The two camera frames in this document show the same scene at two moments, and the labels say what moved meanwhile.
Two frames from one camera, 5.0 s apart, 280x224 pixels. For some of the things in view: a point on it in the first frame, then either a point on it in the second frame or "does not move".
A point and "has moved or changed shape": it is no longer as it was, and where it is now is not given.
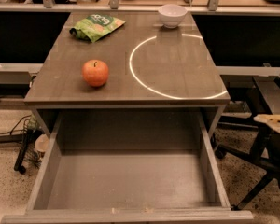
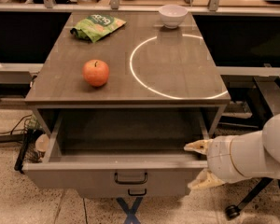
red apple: x=95 y=73 does not move
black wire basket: x=28 y=153 does not move
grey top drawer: x=130 y=165 has moved or changed shape
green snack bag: x=95 y=26 does not move
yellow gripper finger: x=279 y=122 -> x=205 y=179
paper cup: x=42 y=143 does not move
